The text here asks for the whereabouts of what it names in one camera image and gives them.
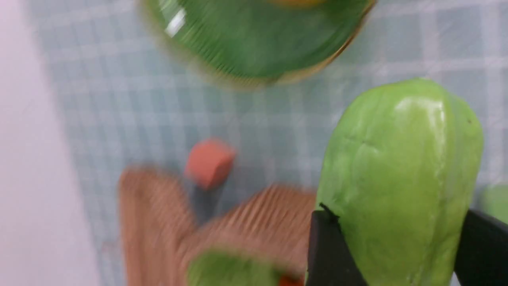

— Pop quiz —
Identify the green toy cucumber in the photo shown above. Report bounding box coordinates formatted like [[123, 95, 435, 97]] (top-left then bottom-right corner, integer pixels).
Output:
[[316, 78, 484, 286]]

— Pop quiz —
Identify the green glass leaf plate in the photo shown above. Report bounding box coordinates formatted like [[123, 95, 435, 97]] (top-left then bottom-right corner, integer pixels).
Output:
[[139, 0, 376, 89]]

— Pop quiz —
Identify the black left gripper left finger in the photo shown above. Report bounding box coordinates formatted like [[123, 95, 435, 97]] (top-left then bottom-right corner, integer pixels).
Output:
[[306, 203, 367, 286]]

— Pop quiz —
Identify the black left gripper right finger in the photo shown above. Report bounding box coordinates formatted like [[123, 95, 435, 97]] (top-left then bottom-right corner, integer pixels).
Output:
[[455, 209, 508, 286]]

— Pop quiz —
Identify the woven rattan basket lid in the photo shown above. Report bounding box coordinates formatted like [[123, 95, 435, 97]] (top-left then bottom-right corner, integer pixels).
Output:
[[118, 167, 197, 286]]

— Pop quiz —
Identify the orange foam cube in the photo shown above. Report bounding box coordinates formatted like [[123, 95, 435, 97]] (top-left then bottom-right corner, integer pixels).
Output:
[[184, 138, 236, 190]]

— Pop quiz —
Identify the orange toy carrot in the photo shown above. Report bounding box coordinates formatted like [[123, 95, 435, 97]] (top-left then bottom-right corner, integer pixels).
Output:
[[278, 275, 304, 286]]

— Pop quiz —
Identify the woven rattan basket green lining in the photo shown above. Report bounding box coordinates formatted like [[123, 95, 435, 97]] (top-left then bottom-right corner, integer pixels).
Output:
[[178, 184, 316, 279]]

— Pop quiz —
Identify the green checkered tablecloth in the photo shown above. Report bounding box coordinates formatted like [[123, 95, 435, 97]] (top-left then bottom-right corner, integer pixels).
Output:
[[24, 0, 508, 286]]

